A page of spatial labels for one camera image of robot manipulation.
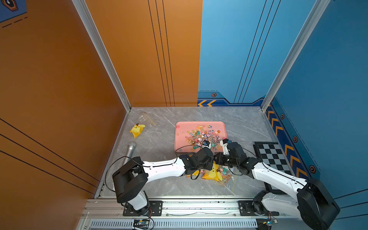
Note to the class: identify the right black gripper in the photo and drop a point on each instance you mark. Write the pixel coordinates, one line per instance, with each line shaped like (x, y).
(219, 161)

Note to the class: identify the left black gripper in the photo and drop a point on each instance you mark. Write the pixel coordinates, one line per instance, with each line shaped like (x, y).
(210, 163)

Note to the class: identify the clear ziploc bag with candies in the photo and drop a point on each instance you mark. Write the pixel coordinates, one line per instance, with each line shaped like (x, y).
(144, 122)

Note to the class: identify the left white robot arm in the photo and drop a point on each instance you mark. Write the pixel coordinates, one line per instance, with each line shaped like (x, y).
(130, 179)

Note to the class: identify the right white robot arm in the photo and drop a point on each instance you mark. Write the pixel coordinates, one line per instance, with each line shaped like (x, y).
(306, 199)

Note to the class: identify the pink plastic tray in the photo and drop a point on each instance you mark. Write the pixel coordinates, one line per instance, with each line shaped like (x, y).
(190, 135)

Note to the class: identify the black white checkerboard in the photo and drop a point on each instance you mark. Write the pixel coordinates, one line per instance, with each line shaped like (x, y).
(272, 155)

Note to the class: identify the silver microphone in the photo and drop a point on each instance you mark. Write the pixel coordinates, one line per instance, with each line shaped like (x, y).
(129, 152)

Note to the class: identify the right green circuit board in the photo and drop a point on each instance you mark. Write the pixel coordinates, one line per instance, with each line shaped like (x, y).
(263, 224)

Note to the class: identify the green circuit board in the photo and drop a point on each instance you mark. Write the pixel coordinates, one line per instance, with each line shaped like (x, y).
(141, 224)
(263, 224)

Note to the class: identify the left green circuit board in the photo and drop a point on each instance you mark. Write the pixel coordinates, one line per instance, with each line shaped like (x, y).
(141, 224)

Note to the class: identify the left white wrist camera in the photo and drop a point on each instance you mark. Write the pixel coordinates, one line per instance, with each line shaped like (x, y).
(206, 144)

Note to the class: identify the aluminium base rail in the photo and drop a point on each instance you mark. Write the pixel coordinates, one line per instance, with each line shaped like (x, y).
(183, 213)

